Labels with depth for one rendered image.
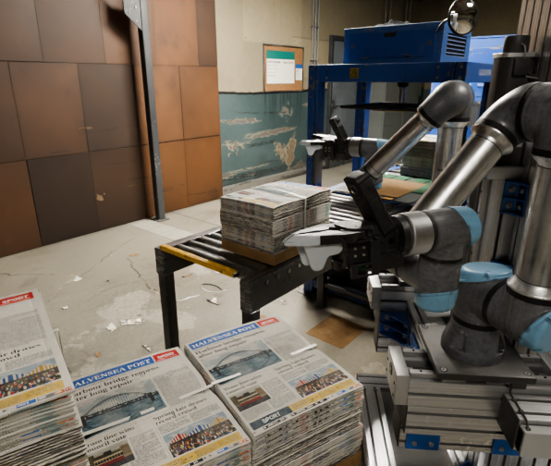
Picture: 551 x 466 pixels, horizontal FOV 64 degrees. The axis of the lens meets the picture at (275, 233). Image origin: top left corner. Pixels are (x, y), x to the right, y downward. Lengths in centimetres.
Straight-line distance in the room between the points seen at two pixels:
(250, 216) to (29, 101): 307
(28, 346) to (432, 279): 69
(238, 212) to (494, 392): 104
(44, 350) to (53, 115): 381
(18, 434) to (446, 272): 70
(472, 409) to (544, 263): 45
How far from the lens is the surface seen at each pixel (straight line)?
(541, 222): 100
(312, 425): 101
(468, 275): 113
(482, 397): 129
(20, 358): 80
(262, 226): 163
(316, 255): 69
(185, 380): 106
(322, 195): 182
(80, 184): 466
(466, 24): 249
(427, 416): 128
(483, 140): 101
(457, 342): 120
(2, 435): 72
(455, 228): 81
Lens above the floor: 147
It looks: 19 degrees down
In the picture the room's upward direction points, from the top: straight up
